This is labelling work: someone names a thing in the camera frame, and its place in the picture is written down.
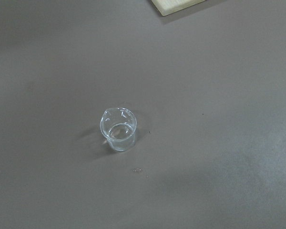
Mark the small clear glass beaker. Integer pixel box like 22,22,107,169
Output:
100,107,137,152

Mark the bamboo cutting board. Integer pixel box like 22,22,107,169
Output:
151,0,205,16

